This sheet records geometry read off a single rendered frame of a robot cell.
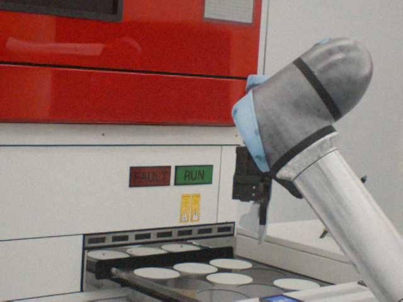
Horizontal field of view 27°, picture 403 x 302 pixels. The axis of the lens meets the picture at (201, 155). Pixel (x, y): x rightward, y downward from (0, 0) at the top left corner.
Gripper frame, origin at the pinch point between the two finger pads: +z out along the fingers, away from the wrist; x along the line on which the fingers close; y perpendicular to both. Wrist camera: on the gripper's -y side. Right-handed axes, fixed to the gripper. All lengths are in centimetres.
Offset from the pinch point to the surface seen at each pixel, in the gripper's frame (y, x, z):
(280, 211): 7, -254, 33
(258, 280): 0.5, 0.0, 9.4
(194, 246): 17.6, -18.7, 6.9
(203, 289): 10.9, 12.2, 9.3
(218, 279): 8.9, 2.3, 9.4
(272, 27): 17, -243, -61
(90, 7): 39, 9, -47
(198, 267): 15.1, -8.1, 9.5
